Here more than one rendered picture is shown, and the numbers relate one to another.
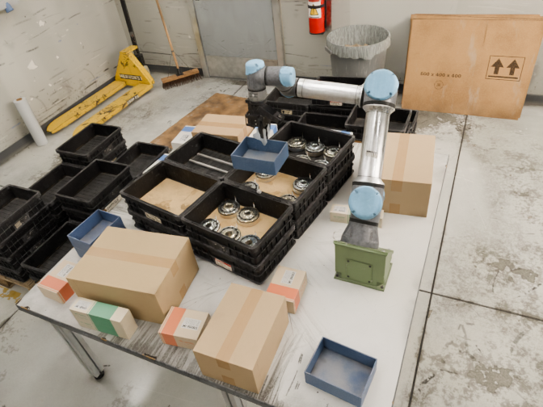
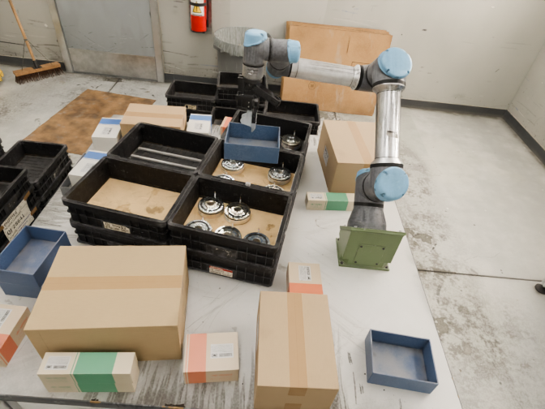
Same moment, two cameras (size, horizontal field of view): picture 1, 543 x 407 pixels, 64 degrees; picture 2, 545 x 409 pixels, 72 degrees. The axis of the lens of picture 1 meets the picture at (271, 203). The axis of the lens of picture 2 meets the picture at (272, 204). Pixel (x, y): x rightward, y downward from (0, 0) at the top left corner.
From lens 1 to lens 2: 0.78 m
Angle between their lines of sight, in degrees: 24
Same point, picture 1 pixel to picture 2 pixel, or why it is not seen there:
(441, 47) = (314, 52)
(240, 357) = (318, 377)
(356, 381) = (413, 367)
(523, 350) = (445, 299)
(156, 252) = (152, 270)
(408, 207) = not seen: hidden behind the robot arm
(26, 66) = not seen: outside the picture
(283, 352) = not seen: hidden behind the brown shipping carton
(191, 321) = (221, 348)
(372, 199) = (401, 180)
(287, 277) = (303, 273)
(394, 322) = (413, 299)
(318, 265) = (317, 255)
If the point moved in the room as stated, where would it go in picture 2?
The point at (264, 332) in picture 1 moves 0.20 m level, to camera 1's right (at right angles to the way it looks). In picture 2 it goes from (328, 340) to (380, 316)
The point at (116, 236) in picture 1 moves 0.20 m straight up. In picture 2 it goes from (81, 257) to (64, 211)
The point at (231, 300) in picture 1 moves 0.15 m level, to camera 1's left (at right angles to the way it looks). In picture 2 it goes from (272, 312) to (226, 329)
